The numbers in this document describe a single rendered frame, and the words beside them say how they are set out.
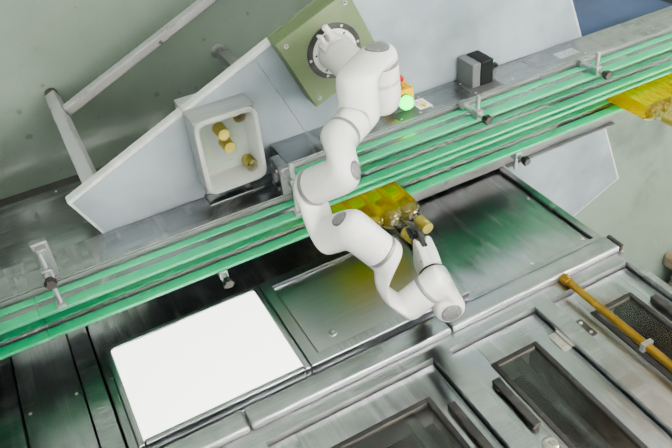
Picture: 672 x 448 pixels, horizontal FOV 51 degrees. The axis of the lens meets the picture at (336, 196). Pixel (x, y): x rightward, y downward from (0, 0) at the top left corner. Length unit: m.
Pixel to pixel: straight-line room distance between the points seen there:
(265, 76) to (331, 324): 0.68
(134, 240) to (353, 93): 0.74
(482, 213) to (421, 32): 0.58
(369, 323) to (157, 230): 0.62
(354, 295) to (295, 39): 0.69
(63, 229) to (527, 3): 1.65
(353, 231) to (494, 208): 0.87
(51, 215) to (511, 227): 1.49
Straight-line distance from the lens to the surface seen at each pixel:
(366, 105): 1.57
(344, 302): 1.91
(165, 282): 1.94
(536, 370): 1.83
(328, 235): 1.51
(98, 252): 1.95
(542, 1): 2.43
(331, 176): 1.47
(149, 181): 1.97
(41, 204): 2.62
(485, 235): 2.16
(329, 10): 1.89
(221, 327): 1.90
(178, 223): 1.97
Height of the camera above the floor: 2.40
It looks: 47 degrees down
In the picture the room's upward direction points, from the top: 136 degrees clockwise
